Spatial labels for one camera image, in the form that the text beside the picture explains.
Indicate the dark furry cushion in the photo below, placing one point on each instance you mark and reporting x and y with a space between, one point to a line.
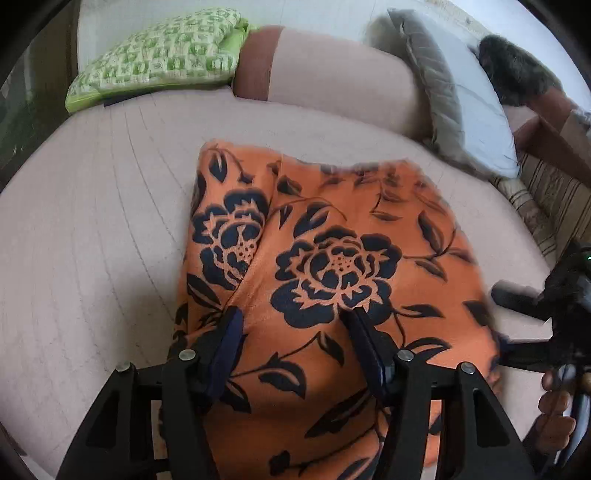
512 69

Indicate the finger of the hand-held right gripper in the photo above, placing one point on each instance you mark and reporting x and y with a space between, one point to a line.
526 357
517 297

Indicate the person's right hand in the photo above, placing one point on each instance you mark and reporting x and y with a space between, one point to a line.
556 401

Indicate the green patterned pillow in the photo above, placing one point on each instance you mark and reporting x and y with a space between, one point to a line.
161 50

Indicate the orange floral garment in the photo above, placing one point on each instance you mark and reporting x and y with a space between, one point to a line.
323 207

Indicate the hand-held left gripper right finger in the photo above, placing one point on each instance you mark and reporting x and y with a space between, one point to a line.
365 342

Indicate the beige and brown bolster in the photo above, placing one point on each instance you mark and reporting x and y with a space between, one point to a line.
346 83

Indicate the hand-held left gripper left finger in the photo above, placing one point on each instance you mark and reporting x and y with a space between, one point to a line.
228 341

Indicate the bed with beige sheet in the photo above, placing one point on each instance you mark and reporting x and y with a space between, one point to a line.
92 230

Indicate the grey pillow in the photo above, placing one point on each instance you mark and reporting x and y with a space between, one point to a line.
475 120

